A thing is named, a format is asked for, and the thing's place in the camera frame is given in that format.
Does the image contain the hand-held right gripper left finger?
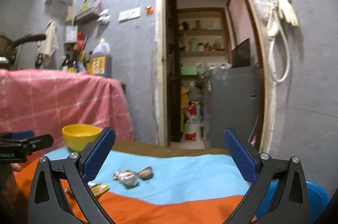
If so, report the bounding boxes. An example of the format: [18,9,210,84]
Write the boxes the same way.
[28,127,117,224]

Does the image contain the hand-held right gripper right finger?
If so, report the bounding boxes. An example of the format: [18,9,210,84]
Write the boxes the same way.
[224,128,309,224]

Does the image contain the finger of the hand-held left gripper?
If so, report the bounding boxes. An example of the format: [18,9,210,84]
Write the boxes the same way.
[0,134,54,155]
[0,130,34,141]

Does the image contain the yellow and red wrapper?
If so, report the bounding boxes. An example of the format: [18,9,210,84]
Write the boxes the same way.
[87,182,110,198]

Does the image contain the silver foil wrapper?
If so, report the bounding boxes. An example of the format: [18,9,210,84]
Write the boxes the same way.
[113,168,138,188]

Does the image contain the large brown nut shell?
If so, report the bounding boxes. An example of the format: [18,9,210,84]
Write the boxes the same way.
[137,166,154,181]

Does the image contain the person's left hand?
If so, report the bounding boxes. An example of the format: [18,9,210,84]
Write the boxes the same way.
[7,163,24,187]

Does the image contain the yellow plastic bowl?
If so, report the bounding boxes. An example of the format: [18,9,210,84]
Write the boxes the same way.
[62,124,102,153]

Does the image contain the pink plaid cloth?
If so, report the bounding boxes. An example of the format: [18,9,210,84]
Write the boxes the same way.
[0,69,135,143]

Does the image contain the grey cabinet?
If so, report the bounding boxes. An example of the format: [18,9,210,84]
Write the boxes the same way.
[210,66,260,149]

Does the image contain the white and red sack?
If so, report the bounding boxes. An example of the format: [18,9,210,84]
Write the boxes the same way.
[184,103,205,141]

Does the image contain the orange and blue cloth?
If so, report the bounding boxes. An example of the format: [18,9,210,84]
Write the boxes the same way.
[13,146,260,224]

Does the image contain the yellow bag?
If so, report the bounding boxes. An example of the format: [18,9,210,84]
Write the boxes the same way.
[181,87,190,132]

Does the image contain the dark sauce bottle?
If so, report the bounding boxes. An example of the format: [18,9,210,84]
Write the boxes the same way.
[71,48,80,72]
[61,51,71,71]

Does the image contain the blue plastic basin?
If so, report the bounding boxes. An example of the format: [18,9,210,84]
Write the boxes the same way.
[255,180,330,224]

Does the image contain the large cooking oil bottle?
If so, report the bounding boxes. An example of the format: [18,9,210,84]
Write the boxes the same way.
[87,38,113,78]

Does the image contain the hanging beige towel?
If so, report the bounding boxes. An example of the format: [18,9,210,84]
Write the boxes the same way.
[37,19,59,57]

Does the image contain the green box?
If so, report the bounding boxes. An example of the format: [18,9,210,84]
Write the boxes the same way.
[180,66,198,76]

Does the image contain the black flat screen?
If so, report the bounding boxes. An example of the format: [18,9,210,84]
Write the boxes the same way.
[232,38,251,68]

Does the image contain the dark wooden door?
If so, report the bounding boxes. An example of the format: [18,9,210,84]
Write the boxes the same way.
[166,0,184,143]

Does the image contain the wooden shelf unit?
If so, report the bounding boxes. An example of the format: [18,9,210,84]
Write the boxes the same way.
[177,8,229,66]

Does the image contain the white plastic bags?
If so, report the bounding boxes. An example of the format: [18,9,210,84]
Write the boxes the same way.
[96,9,111,24]

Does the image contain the cream rubber gloves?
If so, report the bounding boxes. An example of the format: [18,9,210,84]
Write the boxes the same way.
[277,0,300,27]

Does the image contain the black pan handle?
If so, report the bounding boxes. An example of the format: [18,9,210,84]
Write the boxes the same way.
[11,34,46,45]

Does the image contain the white wall holder box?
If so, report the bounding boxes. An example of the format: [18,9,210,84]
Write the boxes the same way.
[65,26,78,43]

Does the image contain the white door frame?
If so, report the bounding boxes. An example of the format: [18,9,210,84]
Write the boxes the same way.
[154,0,276,153]

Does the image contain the grey wall shelf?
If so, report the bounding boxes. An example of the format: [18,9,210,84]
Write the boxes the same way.
[74,11,102,25]

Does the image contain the white wall switch panel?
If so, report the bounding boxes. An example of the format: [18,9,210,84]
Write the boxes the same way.
[118,7,141,22]

